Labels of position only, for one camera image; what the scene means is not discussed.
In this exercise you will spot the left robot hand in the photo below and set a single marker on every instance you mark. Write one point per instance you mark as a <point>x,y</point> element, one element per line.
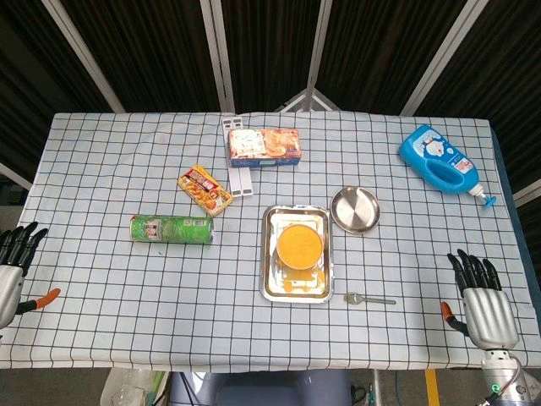
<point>10,283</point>

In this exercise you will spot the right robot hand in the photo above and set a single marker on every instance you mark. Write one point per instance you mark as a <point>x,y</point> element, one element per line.
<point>490,313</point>

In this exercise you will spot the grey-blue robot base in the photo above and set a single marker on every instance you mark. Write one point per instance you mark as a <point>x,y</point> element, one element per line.
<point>262,389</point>

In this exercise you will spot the beige bowl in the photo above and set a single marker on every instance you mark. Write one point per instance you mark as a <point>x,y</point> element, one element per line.
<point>280,256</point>

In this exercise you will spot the white checked tablecloth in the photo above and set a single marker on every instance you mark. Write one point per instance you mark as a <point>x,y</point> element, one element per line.
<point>127,296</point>

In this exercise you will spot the white table leg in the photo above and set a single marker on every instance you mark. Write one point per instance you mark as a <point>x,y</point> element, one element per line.
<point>377,387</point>

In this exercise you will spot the clear plastic bag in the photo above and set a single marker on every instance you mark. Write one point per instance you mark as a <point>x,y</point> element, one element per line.
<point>127,387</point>

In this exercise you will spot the round steel plate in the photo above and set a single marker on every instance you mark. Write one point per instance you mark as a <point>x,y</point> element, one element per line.
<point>355,209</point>

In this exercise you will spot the green chip can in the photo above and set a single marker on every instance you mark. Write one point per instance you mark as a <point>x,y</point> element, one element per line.
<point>173,229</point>

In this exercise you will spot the blue detergent bottle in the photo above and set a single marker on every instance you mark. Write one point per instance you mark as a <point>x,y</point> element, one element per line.
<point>427,148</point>

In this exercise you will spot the yellow curry box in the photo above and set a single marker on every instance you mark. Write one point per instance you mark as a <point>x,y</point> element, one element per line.
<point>205,190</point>

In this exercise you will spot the rectangular steel tray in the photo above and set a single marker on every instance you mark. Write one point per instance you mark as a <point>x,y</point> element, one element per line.
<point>266,254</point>

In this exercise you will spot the white sealing clip bar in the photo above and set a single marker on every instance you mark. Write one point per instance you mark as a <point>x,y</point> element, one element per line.
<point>247,182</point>
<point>235,182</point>

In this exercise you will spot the dark white-framed folding screen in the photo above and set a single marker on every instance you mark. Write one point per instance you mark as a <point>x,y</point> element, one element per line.
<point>156,51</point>

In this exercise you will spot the orange blue cookie box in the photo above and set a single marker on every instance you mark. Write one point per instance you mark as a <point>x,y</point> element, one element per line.
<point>264,146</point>

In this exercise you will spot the white metal screen foot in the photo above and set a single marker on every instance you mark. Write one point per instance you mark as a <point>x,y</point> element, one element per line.
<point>291,101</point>

